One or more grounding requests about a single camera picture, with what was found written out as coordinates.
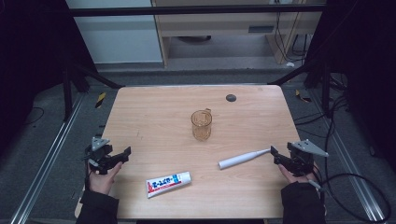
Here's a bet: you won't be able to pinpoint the yellow black striped tape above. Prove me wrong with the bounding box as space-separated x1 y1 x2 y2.
94 91 107 109
294 89 312 104

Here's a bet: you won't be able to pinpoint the black hanging cables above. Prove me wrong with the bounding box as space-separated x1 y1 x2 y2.
274 11 309 63

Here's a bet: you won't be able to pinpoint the amber transparent plastic cup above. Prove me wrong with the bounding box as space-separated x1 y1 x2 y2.
190 107 214 143

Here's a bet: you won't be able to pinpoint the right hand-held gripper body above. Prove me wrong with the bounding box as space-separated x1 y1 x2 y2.
281 138 330 177

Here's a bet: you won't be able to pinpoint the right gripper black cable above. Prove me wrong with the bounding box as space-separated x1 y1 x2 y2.
309 173 392 224

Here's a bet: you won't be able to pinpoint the thin black floor cable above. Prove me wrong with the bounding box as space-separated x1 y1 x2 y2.
23 106 46 126

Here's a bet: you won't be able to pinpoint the black floor cables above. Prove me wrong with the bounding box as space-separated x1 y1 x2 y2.
292 73 351 139

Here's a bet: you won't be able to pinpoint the black metal stand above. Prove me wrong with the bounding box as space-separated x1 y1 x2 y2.
267 60 332 118
62 62 125 122

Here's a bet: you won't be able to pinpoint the person's left hand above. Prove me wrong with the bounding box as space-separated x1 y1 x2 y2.
88 161 124 196

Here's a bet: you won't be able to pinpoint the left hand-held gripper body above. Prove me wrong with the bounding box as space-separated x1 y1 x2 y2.
83 135 118 175

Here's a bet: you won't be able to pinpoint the black horizontal bar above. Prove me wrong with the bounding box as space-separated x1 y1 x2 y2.
67 4 327 17

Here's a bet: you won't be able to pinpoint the light wooden desk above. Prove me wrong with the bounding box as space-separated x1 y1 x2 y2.
150 0 326 68

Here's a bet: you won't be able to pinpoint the black curtain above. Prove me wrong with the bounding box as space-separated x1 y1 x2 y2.
0 0 97 153
306 0 396 172

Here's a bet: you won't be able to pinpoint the aluminium floor rail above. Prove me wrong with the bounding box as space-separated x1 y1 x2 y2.
8 94 86 224
307 90 387 222

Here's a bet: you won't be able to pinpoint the white electric toothbrush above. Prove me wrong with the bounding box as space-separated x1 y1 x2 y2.
218 147 272 171

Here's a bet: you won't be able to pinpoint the person's right hand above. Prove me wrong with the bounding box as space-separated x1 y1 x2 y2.
277 163 318 185

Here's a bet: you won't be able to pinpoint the white toothpaste tube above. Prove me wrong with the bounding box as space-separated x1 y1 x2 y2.
145 171 192 200

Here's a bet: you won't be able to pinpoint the white cabinet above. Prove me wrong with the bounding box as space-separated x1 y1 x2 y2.
64 0 164 64

